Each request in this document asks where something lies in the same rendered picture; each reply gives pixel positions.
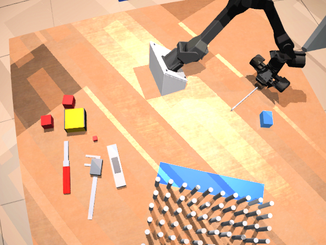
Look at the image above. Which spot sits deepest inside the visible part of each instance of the yellow box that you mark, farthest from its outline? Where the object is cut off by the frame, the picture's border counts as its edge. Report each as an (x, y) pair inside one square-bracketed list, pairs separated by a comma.
[(75, 120)]

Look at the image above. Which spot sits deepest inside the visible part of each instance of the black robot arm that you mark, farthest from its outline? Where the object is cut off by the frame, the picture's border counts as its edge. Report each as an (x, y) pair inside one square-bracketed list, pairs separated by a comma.
[(187, 52)]

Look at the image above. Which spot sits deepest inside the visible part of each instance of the blue flat strip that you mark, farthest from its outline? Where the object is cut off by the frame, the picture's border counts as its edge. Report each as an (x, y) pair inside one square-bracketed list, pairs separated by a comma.
[(205, 180)]

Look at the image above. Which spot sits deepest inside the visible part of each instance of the small blue block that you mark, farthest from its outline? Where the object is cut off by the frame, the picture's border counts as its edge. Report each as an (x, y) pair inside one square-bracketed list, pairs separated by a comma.
[(266, 119)]

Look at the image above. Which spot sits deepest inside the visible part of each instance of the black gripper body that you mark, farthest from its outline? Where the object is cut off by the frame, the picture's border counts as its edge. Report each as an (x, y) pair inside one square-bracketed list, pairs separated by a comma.
[(281, 83)]

